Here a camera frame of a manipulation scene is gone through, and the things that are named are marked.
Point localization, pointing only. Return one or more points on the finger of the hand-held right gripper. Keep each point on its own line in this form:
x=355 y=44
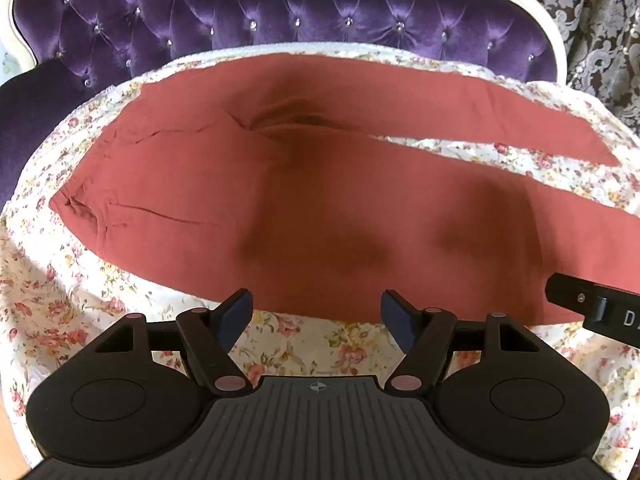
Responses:
x=590 y=305

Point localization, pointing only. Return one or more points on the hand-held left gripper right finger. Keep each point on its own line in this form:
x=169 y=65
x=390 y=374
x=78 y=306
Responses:
x=397 y=317

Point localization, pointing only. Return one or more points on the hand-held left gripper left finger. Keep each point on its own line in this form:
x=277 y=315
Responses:
x=235 y=317

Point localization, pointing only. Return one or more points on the rust red pants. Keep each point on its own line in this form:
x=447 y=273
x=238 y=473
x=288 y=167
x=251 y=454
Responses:
x=300 y=185

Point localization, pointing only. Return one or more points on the white floral bed sheet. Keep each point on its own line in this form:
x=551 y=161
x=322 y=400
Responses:
x=60 y=280

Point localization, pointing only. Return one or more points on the grey damask curtain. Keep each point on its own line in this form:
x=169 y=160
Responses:
x=590 y=20

